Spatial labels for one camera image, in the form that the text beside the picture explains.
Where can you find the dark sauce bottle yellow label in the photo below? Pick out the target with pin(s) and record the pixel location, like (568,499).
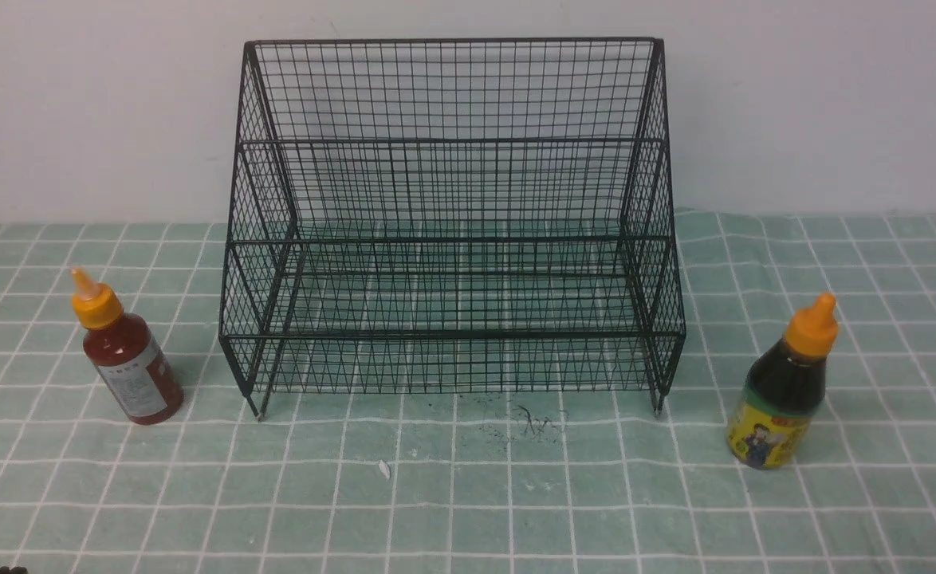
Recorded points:
(784,389)

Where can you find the red sauce bottle orange cap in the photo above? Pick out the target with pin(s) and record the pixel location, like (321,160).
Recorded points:
(125,353)

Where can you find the green checkered tablecloth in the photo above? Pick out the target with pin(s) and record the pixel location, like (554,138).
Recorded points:
(588,482)

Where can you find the small white scrap on cloth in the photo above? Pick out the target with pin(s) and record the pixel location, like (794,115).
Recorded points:
(385,469)

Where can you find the black wire mesh rack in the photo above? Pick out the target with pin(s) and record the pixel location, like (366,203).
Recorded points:
(452,215)

